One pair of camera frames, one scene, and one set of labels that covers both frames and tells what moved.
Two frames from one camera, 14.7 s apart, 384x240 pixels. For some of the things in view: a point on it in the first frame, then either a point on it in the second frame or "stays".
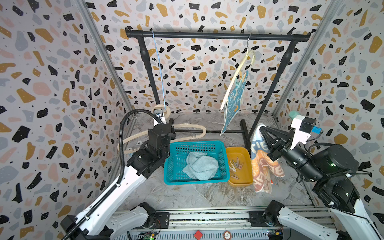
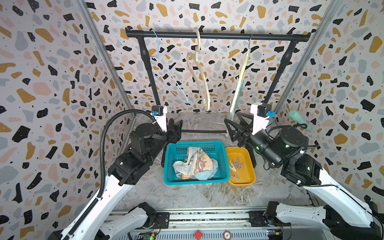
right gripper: (283, 143) to (252, 139)
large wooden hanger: (245, 57) to (241, 76)
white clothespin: (232, 168) stays
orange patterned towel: (264, 167) to (196, 160)
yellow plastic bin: (240, 166) stays
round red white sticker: (227, 235) stays
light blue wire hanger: (160, 70) to (160, 59)
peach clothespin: (235, 176) stays
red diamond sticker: (198, 235) stays
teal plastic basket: (176, 154) stays
